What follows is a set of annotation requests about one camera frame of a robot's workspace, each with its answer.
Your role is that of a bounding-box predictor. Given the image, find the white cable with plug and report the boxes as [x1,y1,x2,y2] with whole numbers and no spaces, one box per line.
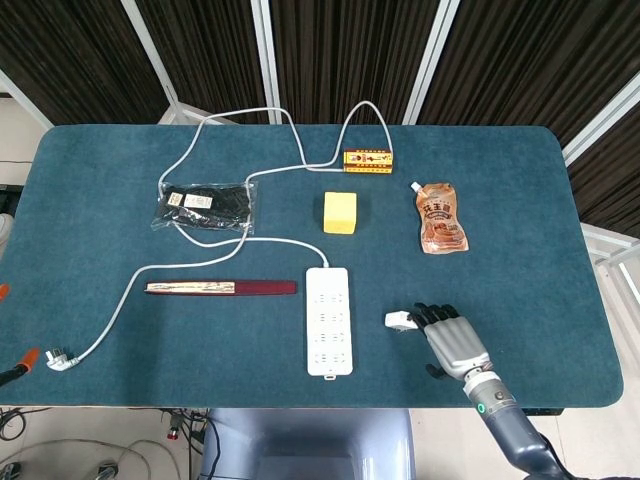
[46,100,394,374]

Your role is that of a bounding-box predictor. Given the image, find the dark red folding fan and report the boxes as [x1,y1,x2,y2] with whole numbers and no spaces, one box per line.
[144,280,298,297]

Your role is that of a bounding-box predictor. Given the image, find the black floor cable bundle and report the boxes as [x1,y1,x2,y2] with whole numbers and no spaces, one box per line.
[0,407,51,441]

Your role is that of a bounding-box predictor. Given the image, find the black items in plastic bag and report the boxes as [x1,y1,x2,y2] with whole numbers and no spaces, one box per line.
[150,180,257,236]

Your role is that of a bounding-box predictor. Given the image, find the white power strip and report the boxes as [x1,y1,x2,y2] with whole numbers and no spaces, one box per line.
[305,267,359,381]

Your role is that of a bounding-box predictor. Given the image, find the yellow sponge block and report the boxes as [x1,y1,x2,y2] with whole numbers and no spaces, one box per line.
[322,190,360,235]

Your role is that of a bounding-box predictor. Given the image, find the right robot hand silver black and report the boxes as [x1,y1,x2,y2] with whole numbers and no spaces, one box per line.
[407,302,494,384]

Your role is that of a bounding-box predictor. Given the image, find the black floor device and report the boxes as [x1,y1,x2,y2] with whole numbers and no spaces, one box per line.
[0,183,22,211]

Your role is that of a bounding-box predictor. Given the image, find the white metal frame post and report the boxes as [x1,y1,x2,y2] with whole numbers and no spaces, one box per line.
[119,0,241,126]
[559,72,640,166]
[0,67,54,129]
[402,0,461,126]
[251,0,281,125]

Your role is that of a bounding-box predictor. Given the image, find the yellow red small box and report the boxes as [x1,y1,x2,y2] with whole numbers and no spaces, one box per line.
[342,149,395,175]

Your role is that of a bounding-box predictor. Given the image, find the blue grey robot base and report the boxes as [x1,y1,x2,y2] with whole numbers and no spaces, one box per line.
[199,408,416,480]

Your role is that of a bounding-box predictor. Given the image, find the grey floor cable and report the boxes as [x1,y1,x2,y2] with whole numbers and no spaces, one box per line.
[0,438,184,480]

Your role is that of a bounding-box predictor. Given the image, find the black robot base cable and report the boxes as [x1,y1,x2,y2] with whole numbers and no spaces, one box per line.
[204,417,222,480]

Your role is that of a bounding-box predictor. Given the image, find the white metal frame base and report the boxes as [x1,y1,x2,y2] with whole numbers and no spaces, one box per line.
[582,222,640,306]

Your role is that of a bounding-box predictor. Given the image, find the brown sauce pouch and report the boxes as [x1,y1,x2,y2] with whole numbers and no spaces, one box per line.
[410,181,470,255]

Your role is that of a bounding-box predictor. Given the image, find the blue felt table mat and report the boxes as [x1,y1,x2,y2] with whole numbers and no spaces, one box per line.
[0,124,625,407]

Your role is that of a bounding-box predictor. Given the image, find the white plug adapter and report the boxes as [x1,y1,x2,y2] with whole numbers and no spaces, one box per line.
[384,310,419,333]

